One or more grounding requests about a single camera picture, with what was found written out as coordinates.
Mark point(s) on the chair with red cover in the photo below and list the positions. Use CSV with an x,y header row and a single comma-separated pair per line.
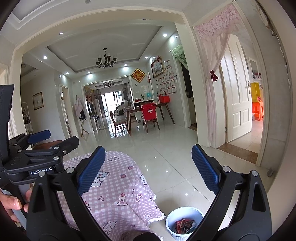
x,y
149,115

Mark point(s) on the red printed carton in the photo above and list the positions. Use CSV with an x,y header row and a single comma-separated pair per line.
x,y
185,226

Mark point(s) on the blue white trash bin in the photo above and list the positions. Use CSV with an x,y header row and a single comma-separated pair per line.
x,y
179,213

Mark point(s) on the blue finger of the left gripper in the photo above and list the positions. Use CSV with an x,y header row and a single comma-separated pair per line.
x,y
39,137
64,147

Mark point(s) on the pink floral door curtain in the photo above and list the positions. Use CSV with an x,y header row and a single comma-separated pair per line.
x,y
212,36

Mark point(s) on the green door curtain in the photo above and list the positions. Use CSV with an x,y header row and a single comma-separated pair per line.
x,y
179,54

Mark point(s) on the orange plastic stool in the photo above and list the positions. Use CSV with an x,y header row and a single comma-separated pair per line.
x,y
258,110

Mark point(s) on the red upholstered bench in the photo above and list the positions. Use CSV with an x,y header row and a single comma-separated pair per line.
x,y
46,146

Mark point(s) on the wooden coat stand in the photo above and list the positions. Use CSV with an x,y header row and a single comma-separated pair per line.
x,y
79,110

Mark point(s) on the person's dark knee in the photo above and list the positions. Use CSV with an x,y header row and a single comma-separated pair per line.
x,y
139,236

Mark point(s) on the red gift bag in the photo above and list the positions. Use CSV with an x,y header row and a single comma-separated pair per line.
x,y
164,97

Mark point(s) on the dark wooden dining table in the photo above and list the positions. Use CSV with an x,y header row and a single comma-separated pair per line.
x,y
129,111

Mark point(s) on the white panel door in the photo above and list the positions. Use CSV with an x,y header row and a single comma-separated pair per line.
x,y
237,90

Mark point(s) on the framed wall picture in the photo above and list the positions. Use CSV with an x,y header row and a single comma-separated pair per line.
x,y
38,101

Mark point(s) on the large framed painting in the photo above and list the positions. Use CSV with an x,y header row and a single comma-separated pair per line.
x,y
157,67

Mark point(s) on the black chandelier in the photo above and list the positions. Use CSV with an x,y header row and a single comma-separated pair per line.
x,y
106,61

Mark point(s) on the person's left hand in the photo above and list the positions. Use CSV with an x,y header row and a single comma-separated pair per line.
x,y
11,203

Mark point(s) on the pink checkered tablecloth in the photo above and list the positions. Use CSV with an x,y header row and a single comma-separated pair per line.
x,y
120,198

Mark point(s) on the wooden dining chair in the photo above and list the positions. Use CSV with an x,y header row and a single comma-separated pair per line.
x,y
119,123

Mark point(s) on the red diamond wall decoration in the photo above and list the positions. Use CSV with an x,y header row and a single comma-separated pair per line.
x,y
138,75

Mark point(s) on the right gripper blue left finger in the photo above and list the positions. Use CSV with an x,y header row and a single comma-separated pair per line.
x,y
74,182

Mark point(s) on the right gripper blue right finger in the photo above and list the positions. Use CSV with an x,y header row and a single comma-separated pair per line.
x,y
221,180

